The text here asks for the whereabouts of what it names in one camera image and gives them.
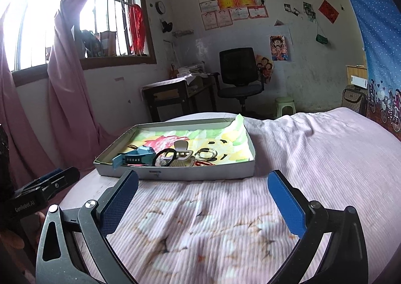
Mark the person's left hand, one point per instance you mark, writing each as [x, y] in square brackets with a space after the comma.
[11, 239]

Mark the stack of papers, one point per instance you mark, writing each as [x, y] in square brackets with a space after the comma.
[188, 70]

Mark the group of wall certificates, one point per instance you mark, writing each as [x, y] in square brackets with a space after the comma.
[235, 5]

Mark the black office chair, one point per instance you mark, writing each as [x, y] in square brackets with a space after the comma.
[238, 66]

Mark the colourful floral cloth lining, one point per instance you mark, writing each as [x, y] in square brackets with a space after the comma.
[231, 146]

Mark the beige hair claw clip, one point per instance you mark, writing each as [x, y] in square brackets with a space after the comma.
[181, 146]

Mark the red hanging cloth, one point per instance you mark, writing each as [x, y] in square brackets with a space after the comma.
[137, 30]

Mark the dark wooden desk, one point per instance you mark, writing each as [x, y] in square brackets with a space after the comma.
[166, 92]

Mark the barred window wooden frame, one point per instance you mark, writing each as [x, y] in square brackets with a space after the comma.
[37, 20]

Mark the shallow grey cardboard box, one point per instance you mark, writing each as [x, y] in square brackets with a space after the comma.
[203, 174]

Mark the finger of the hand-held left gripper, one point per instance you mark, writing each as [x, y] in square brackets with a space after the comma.
[59, 182]

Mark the blue dotted curtain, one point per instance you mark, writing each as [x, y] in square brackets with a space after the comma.
[376, 36]

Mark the blue smart watch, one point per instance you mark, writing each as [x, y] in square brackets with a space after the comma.
[142, 150]

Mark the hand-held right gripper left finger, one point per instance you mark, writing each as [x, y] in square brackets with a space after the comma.
[120, 202]

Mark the small wall rack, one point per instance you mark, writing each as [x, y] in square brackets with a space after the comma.
[182, 33]

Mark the small wall photo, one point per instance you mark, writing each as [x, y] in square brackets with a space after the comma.
[287, 7]
[295, 11]

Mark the round wall clock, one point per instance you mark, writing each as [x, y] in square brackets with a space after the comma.
[160, 7]

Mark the red paper square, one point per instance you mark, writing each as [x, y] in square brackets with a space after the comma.
[328, 11]

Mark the family cartoon picture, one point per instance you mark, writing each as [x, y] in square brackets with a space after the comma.
[264, 67]

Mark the green hanging pouch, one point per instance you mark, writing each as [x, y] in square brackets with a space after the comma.
[321, 39]

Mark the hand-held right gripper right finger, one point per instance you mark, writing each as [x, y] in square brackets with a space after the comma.
[286, 205]

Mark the cartoon wall poster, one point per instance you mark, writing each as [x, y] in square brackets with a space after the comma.
[279, 48]

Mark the white box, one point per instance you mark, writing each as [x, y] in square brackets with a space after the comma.
[358, 81]

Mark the wooden cabinet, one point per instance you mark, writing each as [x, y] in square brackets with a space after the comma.
[355, 70]

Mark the black wall fixture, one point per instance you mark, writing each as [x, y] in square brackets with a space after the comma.
[166, 26]

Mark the books on windowsill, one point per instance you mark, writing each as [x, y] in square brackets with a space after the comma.
[94, 44]

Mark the brown patterned handbag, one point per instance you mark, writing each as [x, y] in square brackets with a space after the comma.
[354, 100]

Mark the pink curtain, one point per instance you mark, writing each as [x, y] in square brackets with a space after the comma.
[18, 114]
[72, 83]

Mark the green plastic stool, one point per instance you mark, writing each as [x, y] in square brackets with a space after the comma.
[284, 103]

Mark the green wall photo strip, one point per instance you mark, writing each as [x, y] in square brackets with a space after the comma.
[309, 11]

